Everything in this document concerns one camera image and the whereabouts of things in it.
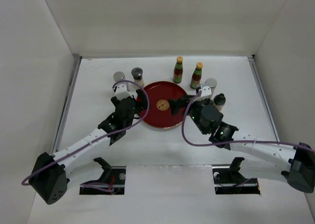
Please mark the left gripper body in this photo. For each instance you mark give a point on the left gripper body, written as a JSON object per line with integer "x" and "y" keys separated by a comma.
{"x": 115, "y": 100}

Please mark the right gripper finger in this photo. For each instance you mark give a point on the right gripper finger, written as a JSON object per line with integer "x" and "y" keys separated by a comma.
{"x": 175, "y": 108}
{"x": 181, "y": 102}

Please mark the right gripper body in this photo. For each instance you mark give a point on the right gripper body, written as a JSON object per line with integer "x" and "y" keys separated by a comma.
{"x": 194, "y": 111}

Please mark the sauce bottle yellow cap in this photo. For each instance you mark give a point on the sauce bottle yellow cap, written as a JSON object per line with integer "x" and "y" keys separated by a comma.
{"x": 178, "y": 70}
{"x": 196, "y": 76}

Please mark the silver-lid spice jar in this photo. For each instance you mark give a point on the silver-lid spice jar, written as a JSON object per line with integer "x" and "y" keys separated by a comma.
{"x": 118, "y": 77}
{"x": 212, "y": 83}

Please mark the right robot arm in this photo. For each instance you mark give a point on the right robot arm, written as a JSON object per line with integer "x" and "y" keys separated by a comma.
{"x": 291, "y": 163}

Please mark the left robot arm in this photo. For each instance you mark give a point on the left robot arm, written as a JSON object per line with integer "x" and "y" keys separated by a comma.
{"x": 83, "y": 163}

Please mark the red round tray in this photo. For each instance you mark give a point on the red round tray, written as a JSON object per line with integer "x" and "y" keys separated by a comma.
{"x": 159, "y": 115}

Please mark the right dark-cap grinder jar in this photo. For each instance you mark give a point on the right dark-cap grinder jar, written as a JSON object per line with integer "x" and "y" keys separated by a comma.
{"x": 219, "y": 101}

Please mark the dark-cap grinder jar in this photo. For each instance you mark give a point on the dark-cap grinder jar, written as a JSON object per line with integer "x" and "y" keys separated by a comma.
{"x": 219, "y": 101}
{"x": 137, "y": 74}

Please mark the back dark-cap grinder jar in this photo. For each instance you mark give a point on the back dark-cap grinder jar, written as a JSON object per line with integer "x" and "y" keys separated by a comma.
{"x": 137, "y": 74}

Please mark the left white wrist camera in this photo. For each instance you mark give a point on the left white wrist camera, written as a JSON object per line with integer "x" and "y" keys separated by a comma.
{"x": 121, "y": 90}

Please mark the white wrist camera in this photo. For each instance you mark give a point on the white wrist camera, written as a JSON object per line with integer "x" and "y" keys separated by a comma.
{"x": 205, "y": 91}
{"x": 121, "y": 90}

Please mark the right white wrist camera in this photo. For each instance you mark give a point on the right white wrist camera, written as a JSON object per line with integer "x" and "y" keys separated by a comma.
{"x": 205, "y": 91}

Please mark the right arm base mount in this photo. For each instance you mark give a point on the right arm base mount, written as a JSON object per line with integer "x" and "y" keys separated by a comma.
{"x": 228, "y": 180}

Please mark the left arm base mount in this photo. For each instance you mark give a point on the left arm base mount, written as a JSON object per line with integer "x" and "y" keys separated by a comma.
{"x": 111, "y": 182}

